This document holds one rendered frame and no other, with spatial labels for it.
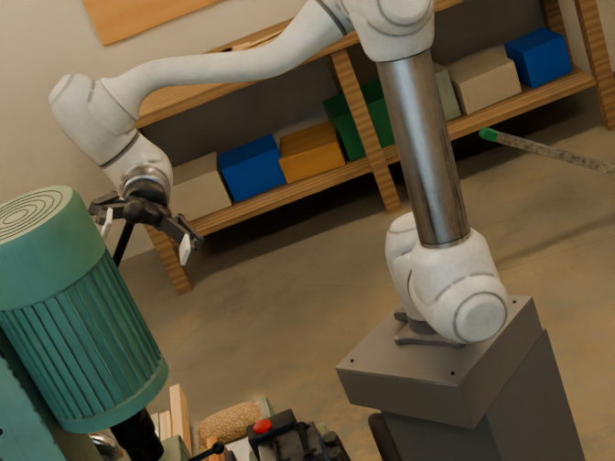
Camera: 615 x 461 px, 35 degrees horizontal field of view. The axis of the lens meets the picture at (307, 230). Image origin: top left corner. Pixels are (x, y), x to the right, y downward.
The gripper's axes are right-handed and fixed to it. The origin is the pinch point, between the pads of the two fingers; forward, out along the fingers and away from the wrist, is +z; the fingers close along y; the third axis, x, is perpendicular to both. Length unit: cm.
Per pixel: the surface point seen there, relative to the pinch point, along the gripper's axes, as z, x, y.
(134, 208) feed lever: 11.2, 9.1, 5.3
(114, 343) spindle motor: 30.4, -3.3, 3.4
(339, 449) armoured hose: 26.3, -12.0, -35.5
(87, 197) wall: -313, -113, -12
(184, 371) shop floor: -183, -121, -61
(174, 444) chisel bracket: 22.7, -21.0, -12.2
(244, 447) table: 6.5, -28.5, -28.6
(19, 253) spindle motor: 32.8, 6.3, 19.2
